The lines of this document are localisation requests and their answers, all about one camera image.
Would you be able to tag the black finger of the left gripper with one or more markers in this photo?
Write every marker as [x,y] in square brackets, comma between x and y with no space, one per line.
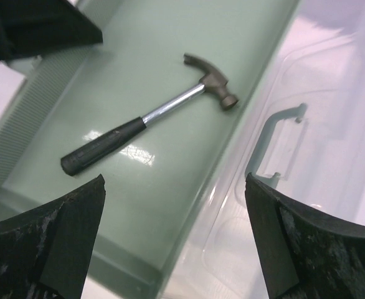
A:
[33,28]

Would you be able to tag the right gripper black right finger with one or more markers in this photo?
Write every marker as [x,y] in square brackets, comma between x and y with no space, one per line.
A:
[304,252]

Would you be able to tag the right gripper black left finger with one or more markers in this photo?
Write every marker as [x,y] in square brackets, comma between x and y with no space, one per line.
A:
[46,252]

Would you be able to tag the grey translucent tool box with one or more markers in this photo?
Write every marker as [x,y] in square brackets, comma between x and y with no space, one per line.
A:
[175,224]

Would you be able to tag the small claw hammer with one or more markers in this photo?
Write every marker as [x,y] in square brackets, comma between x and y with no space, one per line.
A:
[213,82]

